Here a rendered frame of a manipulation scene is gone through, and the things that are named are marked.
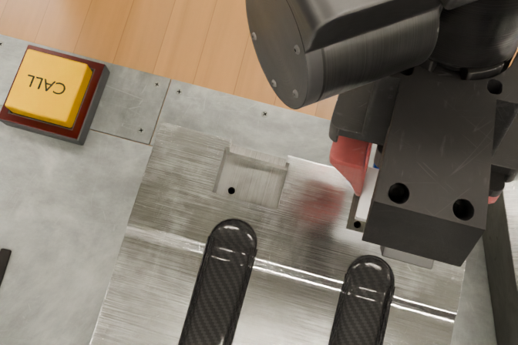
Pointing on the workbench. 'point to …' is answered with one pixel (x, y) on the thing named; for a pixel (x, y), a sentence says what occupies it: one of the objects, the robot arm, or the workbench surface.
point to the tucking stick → (4, 262)
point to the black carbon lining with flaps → (353, 286)
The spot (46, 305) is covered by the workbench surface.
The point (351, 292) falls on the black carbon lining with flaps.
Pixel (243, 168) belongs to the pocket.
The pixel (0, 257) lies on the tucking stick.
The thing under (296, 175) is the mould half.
